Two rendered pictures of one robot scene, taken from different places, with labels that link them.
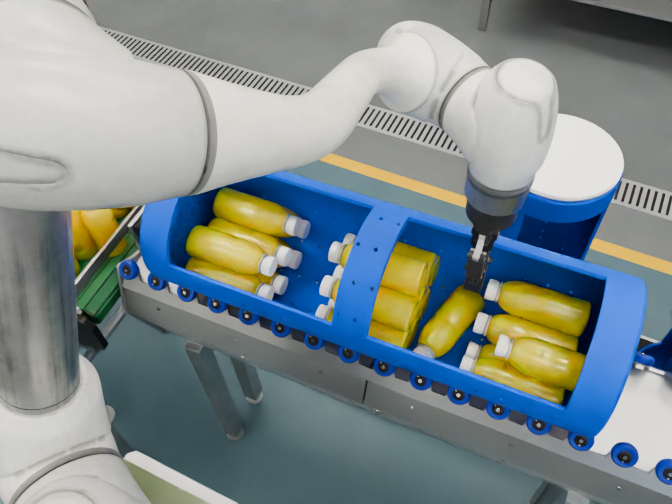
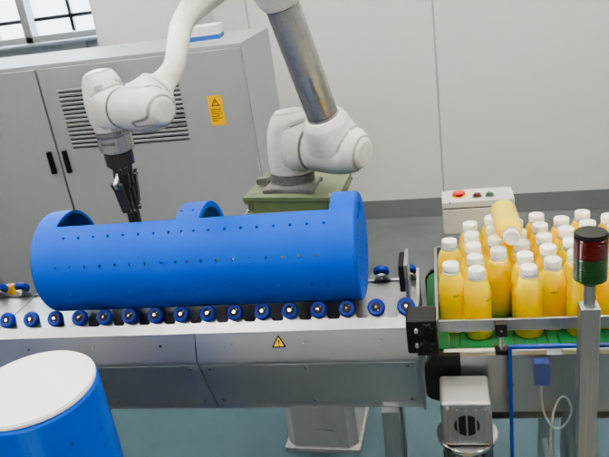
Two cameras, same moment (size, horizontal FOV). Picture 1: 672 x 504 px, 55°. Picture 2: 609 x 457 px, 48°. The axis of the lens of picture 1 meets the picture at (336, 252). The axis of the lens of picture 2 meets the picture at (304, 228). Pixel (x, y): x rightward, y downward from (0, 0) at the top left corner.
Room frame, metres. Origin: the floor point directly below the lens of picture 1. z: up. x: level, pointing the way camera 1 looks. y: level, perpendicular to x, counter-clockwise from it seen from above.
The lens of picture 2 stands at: (2.43, -0.22, 1.84)
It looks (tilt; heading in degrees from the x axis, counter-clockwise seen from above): 23 degrees down; 166
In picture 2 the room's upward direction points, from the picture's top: 8 degrees counter-clockwise
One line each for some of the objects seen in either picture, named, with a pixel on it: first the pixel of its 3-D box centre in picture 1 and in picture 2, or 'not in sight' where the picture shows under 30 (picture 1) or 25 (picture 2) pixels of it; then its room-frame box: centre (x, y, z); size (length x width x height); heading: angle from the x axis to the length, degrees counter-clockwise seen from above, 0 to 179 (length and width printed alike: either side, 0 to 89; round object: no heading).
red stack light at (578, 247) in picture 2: not in sight; (591, 246); (1.42, 0.59, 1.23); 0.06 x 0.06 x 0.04
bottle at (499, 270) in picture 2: not in sight; (498, 283); (1.06, 0.60, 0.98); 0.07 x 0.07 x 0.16
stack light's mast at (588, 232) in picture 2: not in sight; (590, 268); (1.42, 0.59, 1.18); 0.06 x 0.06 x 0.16
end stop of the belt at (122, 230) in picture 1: (126, 225); (436, 285); (0.96, 0.48, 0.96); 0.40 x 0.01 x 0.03; 153
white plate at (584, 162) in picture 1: (560, 155); (31, 387); (1.03, -0.53, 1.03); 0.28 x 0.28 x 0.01
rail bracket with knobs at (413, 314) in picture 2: not in sight; (422, 331); (1.12, 0.36, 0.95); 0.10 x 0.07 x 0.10; 153
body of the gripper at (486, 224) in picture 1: (489, 216); (121, 167); (0.60, -0.23, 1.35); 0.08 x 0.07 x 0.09; 153
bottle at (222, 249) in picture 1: (229, 251); not in sight; (0.77, 0.21, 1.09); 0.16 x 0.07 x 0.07; 63
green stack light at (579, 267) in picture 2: not in sight; (590, 267); (1.42, 0.59, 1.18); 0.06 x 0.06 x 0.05
